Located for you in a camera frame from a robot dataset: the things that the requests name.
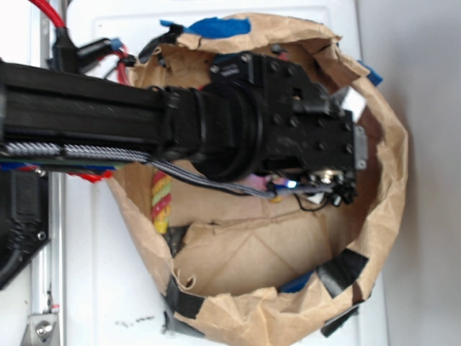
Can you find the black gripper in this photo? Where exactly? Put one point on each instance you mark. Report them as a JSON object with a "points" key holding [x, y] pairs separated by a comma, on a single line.
{"points": [[281, 122]]}

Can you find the multicolored twisted rope toy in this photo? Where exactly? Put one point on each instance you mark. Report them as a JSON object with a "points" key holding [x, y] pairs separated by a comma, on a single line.
{"points": [[161, 201]]}

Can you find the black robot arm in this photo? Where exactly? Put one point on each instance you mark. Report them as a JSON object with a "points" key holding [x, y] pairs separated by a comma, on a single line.
{"points": [[76, 124]]}

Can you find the brown paper bag container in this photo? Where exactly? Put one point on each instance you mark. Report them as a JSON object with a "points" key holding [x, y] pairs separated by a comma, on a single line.
{"points": [[252, 272]]}

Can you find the white plastic tray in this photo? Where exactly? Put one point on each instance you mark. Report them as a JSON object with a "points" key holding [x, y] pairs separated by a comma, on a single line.
{"points": [[110, 297]]}

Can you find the aluminium extrusion rail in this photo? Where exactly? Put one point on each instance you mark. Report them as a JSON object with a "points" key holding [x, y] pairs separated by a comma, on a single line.
{"points": [[47, 278]]}

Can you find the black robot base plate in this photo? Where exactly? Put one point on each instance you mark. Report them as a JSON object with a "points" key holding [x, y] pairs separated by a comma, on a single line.
{"points": [[24, 220]]}

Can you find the metal corner bracket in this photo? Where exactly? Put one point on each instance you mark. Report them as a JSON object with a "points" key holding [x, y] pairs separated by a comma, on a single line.
{"points": [[42, 329]]}

